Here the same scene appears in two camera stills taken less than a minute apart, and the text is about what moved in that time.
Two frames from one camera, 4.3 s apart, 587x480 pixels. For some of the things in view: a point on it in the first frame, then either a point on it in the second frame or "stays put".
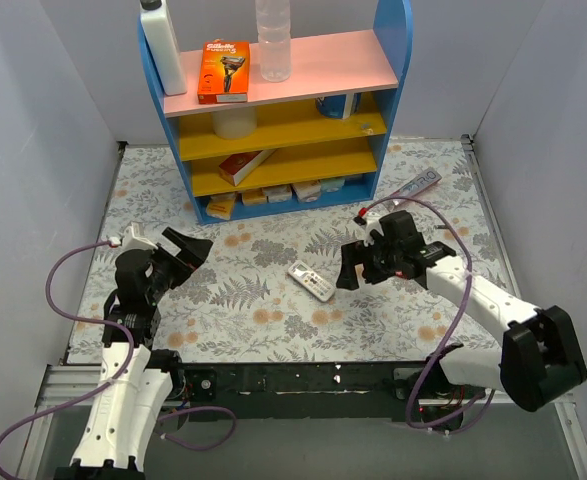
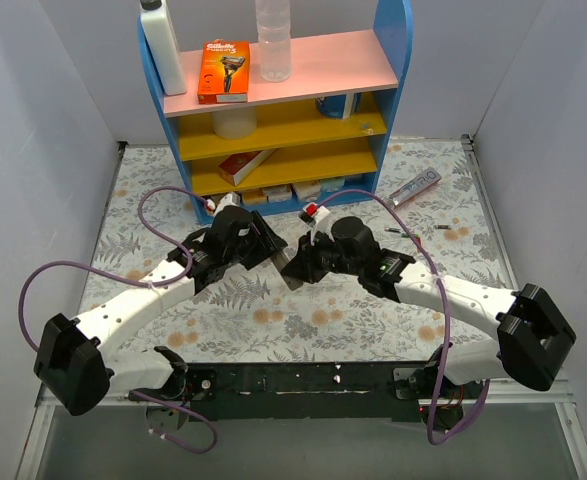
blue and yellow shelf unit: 313,140 stays put
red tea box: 238,167 stays put
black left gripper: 174,262 → 268,239
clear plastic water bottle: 272,19 stays put
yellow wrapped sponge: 254,197 stays put
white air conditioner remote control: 311,280 → 281,258
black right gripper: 369,265 → 304,261
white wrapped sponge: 279,193 stays put
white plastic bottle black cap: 162,37 stays put
